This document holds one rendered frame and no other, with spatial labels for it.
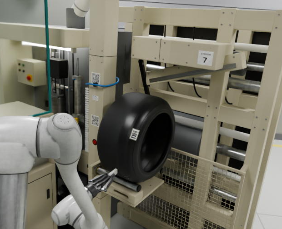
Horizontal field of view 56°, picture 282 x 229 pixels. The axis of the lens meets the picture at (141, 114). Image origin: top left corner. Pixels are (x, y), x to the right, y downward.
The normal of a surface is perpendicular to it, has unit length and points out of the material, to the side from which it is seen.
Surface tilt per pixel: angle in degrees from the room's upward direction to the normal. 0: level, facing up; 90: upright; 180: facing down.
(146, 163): 24
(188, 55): 90
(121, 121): 52
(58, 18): 90
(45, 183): 90
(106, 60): 90
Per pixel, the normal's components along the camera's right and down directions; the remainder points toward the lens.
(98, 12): -0.57, 0.22
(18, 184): 0.77, -0.04
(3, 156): 0.14, 0.00
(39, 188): 0.82, 0.23
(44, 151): 0.20, 0.62
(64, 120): 0.33, -0.66
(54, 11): -0.10, 0.30
